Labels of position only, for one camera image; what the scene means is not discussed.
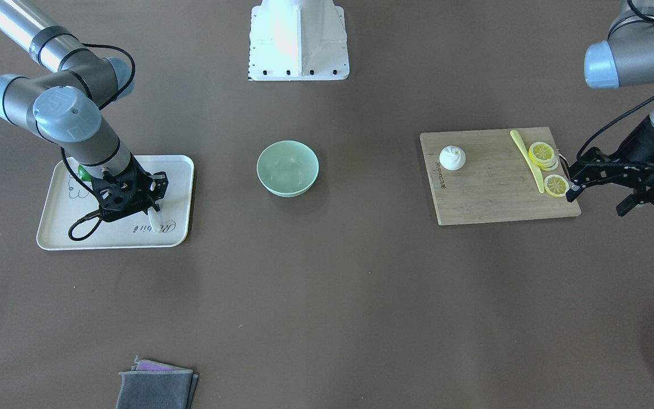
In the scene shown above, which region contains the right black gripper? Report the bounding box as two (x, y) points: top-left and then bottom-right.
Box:
(112, 160), (164, 212)

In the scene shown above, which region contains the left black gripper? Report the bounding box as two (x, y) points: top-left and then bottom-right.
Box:
(616, 116), (654, 217)

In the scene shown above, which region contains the white ceramic spoon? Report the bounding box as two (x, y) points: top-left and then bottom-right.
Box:
(147, 207), (163, 233)

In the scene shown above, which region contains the white steamed bun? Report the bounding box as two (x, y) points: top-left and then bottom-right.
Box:
(439, 145), (467, 171)

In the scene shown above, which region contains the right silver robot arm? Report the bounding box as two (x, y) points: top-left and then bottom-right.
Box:
(0, 1), (168, 221)

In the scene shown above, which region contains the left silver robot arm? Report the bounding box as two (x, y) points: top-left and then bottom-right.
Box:
(567, 1), (654, 216)

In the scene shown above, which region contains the mint green bowl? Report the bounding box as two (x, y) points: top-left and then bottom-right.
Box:
(256, 140), (320, 198)

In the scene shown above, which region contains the green lime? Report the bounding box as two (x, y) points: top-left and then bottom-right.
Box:
(77, 165), (91, 183)

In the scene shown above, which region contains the single lemon slice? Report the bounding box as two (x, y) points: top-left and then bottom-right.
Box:
(543, 174), (570, 198)

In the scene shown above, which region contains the white rabbit tray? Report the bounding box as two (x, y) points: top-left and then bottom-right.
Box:
(36, 155), (195, 251)

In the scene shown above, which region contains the lemon slice stack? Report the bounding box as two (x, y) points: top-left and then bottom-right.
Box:
(527, 141), (559, 172)

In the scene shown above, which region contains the yellow plastic knife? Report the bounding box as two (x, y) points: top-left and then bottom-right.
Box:
(510, 130), (545, 194)

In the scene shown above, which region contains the bamboo cutting board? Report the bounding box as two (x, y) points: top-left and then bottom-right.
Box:
(420, 129), (581, 226)

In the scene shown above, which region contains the grey folded cloth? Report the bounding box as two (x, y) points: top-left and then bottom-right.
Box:
(116, 358), (199, 408)

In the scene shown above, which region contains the black camera cable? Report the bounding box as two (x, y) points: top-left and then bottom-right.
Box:
(60, 43), (137, 242)

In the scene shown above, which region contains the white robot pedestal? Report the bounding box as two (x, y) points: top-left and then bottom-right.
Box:
(248, 1), (350, 81)

